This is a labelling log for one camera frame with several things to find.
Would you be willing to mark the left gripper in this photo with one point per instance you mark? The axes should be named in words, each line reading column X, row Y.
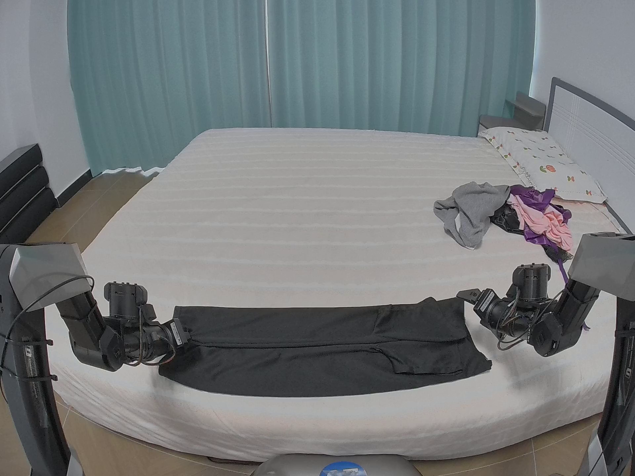
column 154, row 345

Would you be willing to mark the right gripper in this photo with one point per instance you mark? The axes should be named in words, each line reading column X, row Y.
column 506, row 318

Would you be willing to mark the black T-shirt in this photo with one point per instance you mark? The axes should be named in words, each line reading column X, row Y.
column 297, row 360

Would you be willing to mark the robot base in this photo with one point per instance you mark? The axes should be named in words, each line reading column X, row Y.
column 297, row 466

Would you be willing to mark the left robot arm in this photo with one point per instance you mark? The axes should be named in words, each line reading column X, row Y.
column 89, row 335

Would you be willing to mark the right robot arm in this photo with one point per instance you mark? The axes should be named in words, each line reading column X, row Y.
column 575, row 310

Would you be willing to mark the pile of clothes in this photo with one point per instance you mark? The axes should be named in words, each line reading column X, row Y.
column 545, row 223

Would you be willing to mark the bed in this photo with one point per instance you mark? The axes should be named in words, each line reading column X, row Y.
column 297, row 206

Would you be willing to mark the grey garment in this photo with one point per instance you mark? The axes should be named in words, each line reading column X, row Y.
column 471, row 211

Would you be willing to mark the white printed pillow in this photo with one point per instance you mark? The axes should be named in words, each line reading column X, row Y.
column 545, row 161

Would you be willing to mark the grey bedside table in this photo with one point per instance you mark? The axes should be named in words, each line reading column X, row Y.
column 526, row 106

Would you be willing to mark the black chest of drawers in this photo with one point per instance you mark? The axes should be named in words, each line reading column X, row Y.
column 22, row 191

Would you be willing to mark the blue-green curtain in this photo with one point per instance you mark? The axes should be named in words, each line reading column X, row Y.
column 173, row 67
column 397, row 47

